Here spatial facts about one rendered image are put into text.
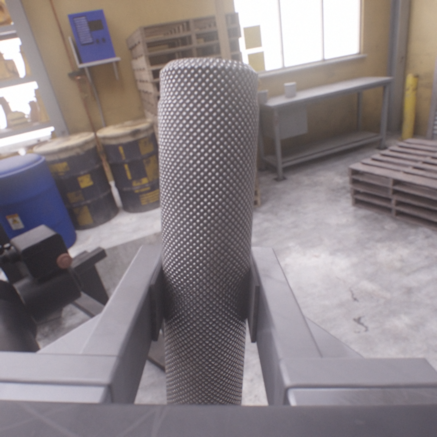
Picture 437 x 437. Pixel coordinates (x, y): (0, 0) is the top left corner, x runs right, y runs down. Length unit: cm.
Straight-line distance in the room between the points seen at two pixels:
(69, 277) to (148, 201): 179
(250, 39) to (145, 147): 266
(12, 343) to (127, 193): 236
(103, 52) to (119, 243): 240
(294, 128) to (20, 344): 427
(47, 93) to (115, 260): 234
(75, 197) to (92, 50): 185
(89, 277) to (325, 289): 192
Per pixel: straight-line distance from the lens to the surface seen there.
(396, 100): 672
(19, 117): 837
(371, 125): 671
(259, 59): 538
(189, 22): 357
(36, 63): 457
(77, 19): 447
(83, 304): 218
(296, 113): 487
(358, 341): 245
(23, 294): 190
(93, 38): 446
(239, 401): 17
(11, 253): 183
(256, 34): 537
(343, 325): 253
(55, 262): 186
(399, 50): 661
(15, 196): 307
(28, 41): 458
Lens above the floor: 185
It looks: 28 degrees down
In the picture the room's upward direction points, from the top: 11 degrees counter-clockwise
